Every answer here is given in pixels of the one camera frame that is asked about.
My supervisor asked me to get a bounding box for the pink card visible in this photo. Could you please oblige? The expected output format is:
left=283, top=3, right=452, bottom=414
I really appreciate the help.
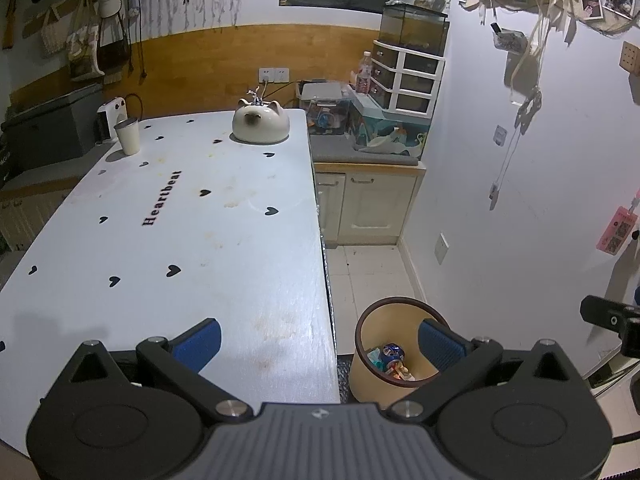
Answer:
left=596, top=205, right=640, bottom=257

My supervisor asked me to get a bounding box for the glass fish tank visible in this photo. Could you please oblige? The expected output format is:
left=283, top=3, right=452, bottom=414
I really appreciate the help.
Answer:
left=378, top=1, right=449, bottom=56

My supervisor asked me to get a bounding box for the teal glass tank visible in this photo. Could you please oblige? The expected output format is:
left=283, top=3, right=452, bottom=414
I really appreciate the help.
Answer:
left=345, top=85, right=431, bottom=158

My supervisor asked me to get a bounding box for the printed tote bag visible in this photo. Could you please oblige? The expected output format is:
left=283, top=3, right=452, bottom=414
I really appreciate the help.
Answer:
left=67, top=0, right=106, bottom=81

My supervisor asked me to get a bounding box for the wooden peg block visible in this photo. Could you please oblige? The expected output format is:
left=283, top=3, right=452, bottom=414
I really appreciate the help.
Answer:
left=620, top=41, right=640, bottom=75

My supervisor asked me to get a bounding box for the cream cat-shaped ceramic jar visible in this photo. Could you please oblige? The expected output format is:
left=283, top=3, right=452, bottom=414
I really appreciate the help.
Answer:
left=231, top=100, right=291, bottom=144

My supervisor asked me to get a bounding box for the clear hamster cage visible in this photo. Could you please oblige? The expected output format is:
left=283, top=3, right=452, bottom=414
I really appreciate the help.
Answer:
left=297, top=80, right=353, bottom=136

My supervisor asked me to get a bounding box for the black bag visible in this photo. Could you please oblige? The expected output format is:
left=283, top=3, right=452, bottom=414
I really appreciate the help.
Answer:
left=0, top=135, right=16, bottom=186

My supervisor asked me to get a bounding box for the plastic bottle red label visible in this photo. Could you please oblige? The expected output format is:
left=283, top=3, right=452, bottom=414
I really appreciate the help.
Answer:
left=355, top=51, right=373, bottom=95

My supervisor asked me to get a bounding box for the low cream cabinet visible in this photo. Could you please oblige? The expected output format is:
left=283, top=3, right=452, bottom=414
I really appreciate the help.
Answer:
left=0, top=190, right=71, bottom=256

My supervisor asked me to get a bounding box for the white instant camera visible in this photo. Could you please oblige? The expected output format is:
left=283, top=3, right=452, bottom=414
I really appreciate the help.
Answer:
left=96, top=97, right=128, bottom=143

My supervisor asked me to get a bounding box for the clear wall pouch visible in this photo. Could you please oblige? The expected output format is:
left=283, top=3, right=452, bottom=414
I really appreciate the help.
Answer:
left=490, top=22, right=526, bottom=53

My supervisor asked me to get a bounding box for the white drawer unit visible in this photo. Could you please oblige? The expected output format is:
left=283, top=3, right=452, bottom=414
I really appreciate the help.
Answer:
left=371, top=40, right=446, bottom=118

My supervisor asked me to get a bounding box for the grey storage box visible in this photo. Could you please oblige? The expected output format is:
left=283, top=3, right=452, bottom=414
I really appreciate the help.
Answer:
left=0, top=82, right=106, bottom=173

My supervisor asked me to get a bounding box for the mesh bag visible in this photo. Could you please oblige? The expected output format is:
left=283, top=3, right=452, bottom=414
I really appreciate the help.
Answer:
left=40, top=7, right=71, bottom=58

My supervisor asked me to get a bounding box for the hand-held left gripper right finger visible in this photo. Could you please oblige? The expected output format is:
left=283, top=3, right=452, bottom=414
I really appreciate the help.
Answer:
left=390, top=319, right=583, bottom=421

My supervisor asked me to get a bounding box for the dark transparent bag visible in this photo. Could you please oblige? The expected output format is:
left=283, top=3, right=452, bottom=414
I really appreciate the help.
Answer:
left=97, top=15, right=132, bottom=73

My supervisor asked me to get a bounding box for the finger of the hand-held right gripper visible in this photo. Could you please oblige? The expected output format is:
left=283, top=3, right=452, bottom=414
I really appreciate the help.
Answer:
left=580, top=295, right=640, bottom=332

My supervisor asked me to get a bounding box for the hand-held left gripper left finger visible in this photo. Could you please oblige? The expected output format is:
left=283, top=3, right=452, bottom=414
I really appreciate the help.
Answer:
left=55, top=317, right=253, bottom=421

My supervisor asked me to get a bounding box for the beige trash bin brown rim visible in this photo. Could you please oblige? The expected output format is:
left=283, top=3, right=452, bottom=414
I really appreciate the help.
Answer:
left=348, top=296, right=451, bottom=406

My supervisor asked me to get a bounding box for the wooden toy rifle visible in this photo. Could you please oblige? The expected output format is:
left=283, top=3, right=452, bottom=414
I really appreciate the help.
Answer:
left=2, top=0, right=21, bottom=51

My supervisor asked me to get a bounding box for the white paper cup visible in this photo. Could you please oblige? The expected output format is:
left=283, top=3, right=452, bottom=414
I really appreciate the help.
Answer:
left=114, top=117, right=141, bottom=156

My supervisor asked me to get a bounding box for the black speckled floor mat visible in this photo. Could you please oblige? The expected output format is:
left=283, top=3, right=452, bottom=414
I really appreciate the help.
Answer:
left=337, top=352, right=353, bottom=406

